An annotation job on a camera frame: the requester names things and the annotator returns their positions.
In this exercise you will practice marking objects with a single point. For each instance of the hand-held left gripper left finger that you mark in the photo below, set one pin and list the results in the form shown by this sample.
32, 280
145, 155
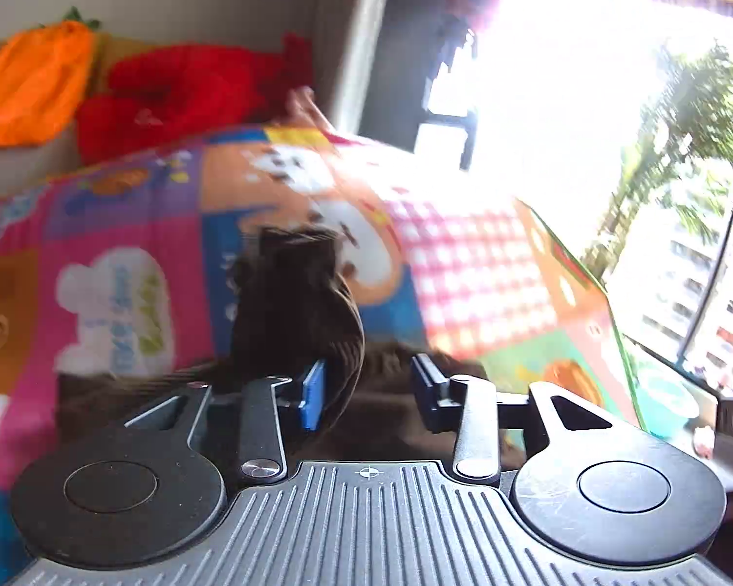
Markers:
314, 394

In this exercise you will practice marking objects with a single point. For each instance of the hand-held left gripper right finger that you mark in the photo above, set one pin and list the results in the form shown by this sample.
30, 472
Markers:
424, 390

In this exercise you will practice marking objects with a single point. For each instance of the dark brown garment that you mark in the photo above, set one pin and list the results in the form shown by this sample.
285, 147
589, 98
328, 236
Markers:
293, 311

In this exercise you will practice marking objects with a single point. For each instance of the teal bowl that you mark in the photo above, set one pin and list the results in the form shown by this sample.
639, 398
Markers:
666, 400

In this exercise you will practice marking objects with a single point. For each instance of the colourful printed blanket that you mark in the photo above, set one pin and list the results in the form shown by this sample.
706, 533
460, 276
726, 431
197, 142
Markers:
128, 220

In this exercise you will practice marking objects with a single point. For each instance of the green tree outside window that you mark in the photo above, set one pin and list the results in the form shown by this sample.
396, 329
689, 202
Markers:
690, 116

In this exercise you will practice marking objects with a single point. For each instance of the red plush toy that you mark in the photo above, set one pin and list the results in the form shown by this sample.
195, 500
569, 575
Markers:
177, 91

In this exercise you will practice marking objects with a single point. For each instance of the orange pumpkin plush toy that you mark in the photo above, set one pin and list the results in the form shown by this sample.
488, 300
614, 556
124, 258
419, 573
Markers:
30, 85

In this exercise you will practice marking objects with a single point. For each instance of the dark window frame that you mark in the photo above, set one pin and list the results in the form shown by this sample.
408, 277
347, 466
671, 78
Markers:
446, 122

